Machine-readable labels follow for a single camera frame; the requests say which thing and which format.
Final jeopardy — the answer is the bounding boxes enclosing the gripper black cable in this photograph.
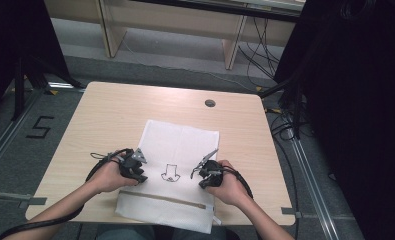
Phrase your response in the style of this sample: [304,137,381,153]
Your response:
[222,165,255,200]
[0,148,133,240]

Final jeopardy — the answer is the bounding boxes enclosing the grey floor rail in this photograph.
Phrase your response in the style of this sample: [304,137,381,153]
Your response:
[0,89,43,183]
[286,128,340,240]

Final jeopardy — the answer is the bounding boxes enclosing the person's right hand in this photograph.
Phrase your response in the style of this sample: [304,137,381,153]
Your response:
[206,159,250,207]

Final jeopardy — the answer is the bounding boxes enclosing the black metal stand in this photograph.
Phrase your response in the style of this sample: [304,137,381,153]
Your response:
[11,54,86,122]
[258,74,307,140]

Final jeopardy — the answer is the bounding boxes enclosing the person's legs in jeans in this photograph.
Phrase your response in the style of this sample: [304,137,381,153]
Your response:
[96,224,241,240]

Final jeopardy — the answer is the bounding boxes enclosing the black floor cables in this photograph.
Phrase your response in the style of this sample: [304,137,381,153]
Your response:
[265,105,302,234]

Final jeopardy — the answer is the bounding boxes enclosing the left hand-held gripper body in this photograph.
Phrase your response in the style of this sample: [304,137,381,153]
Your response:
[118,147,149,178]

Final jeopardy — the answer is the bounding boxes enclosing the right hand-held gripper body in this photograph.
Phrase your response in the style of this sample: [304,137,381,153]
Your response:
[192,148,224,189]

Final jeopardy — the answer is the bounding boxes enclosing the white mesh laundry bag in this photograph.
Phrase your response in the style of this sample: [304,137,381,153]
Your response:
[114,118,223,235]

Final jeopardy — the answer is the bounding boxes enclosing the hanging black cables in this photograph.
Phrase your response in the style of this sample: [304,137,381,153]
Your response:
[237,16,282,81]

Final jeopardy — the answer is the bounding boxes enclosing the black curtain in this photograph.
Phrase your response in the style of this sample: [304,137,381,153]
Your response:
[0,0,72,123]
[273,0,395,240]

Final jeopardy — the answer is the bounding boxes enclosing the person's left hand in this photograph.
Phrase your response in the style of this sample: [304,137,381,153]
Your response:
[86,159,140,195]

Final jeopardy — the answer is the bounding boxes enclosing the wooden shelf frame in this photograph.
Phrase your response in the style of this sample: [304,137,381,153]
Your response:
[44,0,307,71]

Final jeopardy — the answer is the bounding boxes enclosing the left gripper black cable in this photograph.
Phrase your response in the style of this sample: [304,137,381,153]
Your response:
[0,148,133,240]

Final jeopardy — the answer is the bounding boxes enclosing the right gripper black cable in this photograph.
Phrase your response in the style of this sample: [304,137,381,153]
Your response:
[222,165,255,200]

